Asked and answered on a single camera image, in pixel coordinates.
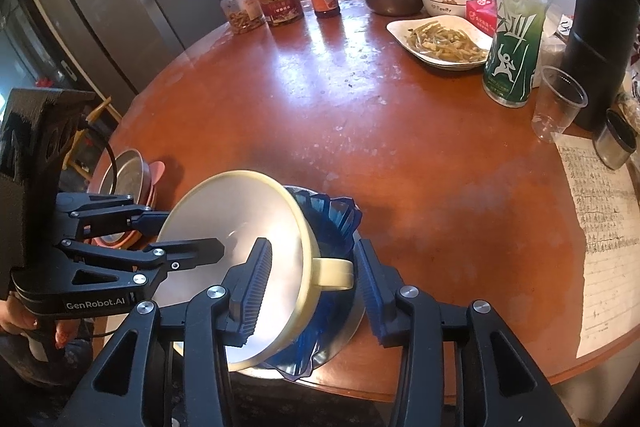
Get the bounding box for glass door with red lettering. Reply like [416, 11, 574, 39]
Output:
[0, 0, 66, 108]

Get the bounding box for cream bowl with handle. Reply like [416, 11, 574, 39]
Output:
[152, 170, 357, 373]

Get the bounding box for white ceramic bowl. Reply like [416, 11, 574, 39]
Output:
[421, 0, 480, 18]

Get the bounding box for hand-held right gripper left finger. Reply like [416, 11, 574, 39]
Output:
[52, 237, 273, 427]

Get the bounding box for green drink bottle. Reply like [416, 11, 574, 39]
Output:
[481, 0, 552, 108]

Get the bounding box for clear plastic snack jar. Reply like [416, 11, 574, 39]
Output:
[216, 0, 266, 35]

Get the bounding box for black cable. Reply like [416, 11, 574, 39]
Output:
[80, 119, 121, 195]

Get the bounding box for white plate with vegetables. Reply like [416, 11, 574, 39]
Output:
[386, 17, 495, 72]

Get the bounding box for red label snack jar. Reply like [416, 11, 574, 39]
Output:
[256, 0, 306, 28]

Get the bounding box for grey refrigerator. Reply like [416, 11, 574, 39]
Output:
[20, 0, 238, 95]

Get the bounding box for clear plastic cup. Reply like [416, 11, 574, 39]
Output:
[530, 65, 589, 144]

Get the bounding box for red tissue box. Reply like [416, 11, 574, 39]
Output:
[465, 0, 500, 34]

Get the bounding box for black thermos flask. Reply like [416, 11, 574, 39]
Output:
[557, 0, 640, 132]

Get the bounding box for person's left hand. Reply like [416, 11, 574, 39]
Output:
[0, 297, 73, 350]

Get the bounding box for blue glass bowl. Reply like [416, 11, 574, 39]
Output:
[262, 186, 363, 380]

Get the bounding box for small steel cup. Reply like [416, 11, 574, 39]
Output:
[592, 108, 639, 171]

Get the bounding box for wooden chair with curved back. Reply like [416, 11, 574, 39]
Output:
[65, 96, 121, 182]

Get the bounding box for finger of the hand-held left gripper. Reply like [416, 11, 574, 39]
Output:
[55, 192, 173, 239]
[55, 236, 226, 288]

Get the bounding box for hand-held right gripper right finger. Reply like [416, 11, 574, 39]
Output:
[354, 238, 576, 427]

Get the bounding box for printed paper sheet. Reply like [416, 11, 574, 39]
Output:
[556, 132, 640, 349]

